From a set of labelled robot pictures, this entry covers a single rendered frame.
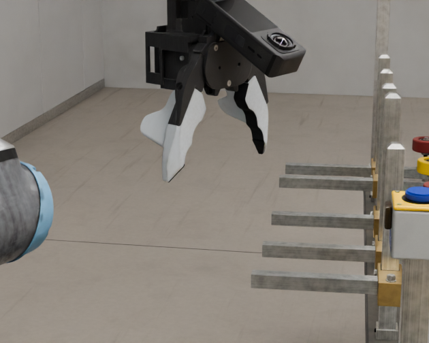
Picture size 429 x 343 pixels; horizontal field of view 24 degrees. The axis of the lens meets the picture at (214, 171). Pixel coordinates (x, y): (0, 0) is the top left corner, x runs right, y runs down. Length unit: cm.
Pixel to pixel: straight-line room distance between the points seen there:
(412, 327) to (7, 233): 52
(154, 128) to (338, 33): 755
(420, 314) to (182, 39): 52
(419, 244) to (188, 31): 43
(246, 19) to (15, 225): 42
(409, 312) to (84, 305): 290
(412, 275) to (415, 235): 6
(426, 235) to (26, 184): 50
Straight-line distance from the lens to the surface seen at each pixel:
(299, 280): 204
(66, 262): 459
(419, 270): 128
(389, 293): 201
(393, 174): 201
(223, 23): 95
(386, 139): 225
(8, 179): 121
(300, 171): 301
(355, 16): 848
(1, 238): 120
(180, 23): 99
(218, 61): 96
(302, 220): 252
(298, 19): 851
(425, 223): 124
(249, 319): 395
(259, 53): 92
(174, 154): 94
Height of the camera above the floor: 158
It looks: 15 degrees down
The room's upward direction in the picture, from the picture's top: straight up
